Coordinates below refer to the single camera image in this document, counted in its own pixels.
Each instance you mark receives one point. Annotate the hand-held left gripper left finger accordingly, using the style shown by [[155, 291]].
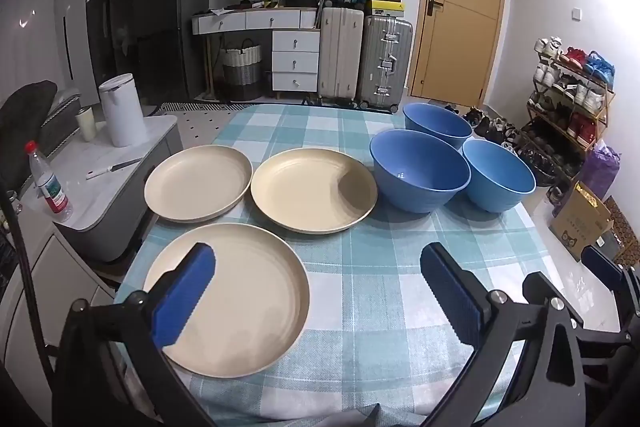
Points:
[[185, 292]]

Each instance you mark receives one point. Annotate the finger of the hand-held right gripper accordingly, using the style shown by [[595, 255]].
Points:
[[602, 264], [539, 288]]

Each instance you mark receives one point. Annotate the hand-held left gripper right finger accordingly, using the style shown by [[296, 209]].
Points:
[[450, 297]]

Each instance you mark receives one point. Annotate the beige round plate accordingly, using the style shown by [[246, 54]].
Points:
[[250, 307], [310, 192], [197, 182]]

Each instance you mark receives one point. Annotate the blue bowl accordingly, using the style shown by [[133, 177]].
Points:
[[435, 122], [417, 172], [500, 177]]

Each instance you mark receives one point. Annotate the brown patterned doormat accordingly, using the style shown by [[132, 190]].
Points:
[[625, 232]]

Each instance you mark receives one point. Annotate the open printed cardboard box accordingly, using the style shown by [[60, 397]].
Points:
[[575, 222]]

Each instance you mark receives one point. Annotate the purple plastic bag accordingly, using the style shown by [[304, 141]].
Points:
[[600, 172]]

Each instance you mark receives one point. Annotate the teal white checked tablecloth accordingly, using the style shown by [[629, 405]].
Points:
[[360, 267]]

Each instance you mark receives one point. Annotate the grey white side cabinet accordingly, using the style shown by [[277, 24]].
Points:
[[100, 227]]

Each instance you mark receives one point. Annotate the white low cabinet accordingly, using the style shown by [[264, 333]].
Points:
[[50, 287]]

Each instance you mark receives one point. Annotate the wooden shoe rack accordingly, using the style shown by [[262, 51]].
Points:
[[609, 99]]

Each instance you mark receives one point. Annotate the group of loose shoes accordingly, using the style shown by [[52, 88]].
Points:
[[495, 127]]

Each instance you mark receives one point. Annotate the red cap water bottle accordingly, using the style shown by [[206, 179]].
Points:
[[50, 192]]

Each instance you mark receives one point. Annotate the white electric kettle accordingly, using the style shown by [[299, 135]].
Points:
[[122, 117]]

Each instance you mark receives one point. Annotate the cream cup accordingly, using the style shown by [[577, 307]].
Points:
[[86, 127]]

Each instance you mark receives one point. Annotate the grey quilted cushion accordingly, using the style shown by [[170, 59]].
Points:
[[60, 117]]

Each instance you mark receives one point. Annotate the woven white grey basket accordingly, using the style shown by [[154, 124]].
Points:
[[241, 67]]

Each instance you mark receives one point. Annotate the black jacket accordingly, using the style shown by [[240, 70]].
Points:
[[25, 117]]

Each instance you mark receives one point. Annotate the silver hard suitcase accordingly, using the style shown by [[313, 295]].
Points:
[[385, 57]]

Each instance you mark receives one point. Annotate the white dresser with drawers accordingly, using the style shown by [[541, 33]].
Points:
[[295, 57]]

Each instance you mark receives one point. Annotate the beige hard suitcase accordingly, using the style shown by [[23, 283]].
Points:
[[340, 57]]

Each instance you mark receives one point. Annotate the wooden door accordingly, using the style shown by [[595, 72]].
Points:
[[460, 32]]

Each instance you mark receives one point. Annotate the dark grey refrigerator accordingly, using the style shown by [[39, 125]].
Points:
[[170, 22]]

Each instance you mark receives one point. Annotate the black yellow shoe box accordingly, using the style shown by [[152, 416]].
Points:
[[384, 8]]

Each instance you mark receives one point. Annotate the white wardrobe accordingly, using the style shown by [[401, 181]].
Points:
[[55, 22]]

